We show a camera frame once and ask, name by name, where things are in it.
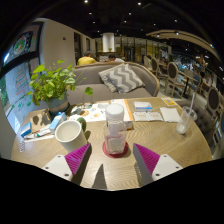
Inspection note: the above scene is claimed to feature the group of ceiling lights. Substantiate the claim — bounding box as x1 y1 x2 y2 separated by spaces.
83 0 214 48

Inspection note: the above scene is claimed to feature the illustrated paper pamphlet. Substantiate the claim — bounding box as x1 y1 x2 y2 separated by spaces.
68 101 111 124

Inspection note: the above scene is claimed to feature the green potted plant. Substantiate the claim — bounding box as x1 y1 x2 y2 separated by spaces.
25 59 95 118

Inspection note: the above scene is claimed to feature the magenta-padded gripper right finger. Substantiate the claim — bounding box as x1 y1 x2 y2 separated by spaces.
132 142 184 187

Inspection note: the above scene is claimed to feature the clear plastic cup with straw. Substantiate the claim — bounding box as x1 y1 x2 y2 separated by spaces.
175 92 198 136

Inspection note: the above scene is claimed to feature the white mug with green handle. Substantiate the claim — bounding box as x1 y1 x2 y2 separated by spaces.
54 116 88 154

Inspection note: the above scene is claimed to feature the clear bottle with white cap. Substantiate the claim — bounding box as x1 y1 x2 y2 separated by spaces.
103 103 128 155

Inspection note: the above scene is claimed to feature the grey white chevron cushion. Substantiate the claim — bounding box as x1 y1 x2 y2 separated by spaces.
97 63 146 95

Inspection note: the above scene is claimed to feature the flat blue white box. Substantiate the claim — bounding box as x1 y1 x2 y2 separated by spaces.
19 122 33 139

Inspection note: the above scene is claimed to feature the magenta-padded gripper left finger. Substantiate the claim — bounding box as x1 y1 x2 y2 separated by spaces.
42 142 92 186

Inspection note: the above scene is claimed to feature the blue white booklet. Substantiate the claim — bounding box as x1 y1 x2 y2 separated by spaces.
133 100 154 112

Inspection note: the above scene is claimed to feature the white round pillar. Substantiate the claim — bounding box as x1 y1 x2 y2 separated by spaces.
102 32 116 53

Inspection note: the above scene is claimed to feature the window with festive decals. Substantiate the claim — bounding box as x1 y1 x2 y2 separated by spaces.
0 21 44 113

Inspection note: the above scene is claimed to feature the group of dining chairs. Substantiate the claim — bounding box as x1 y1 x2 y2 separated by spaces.
143 54 224 143

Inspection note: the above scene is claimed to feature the white ointment tube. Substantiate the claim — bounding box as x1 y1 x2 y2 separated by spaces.
34 127 53 138

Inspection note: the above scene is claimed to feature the grey curved sofa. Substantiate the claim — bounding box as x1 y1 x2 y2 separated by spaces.
66 61 161 106

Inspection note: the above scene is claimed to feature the white paper napkin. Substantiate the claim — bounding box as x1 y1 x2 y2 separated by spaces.
159 106 182 124

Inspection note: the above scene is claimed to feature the yellow card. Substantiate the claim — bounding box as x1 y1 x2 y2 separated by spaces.
161 97 178 108

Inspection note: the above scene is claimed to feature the flat round red coaster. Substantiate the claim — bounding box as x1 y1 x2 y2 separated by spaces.
102 140 130 159

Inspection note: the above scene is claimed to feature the person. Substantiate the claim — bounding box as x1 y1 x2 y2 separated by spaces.
77 50 98 67
107 54 125 64

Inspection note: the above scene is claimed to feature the small blue white box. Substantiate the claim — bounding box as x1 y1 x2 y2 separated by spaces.
48 111 68 132

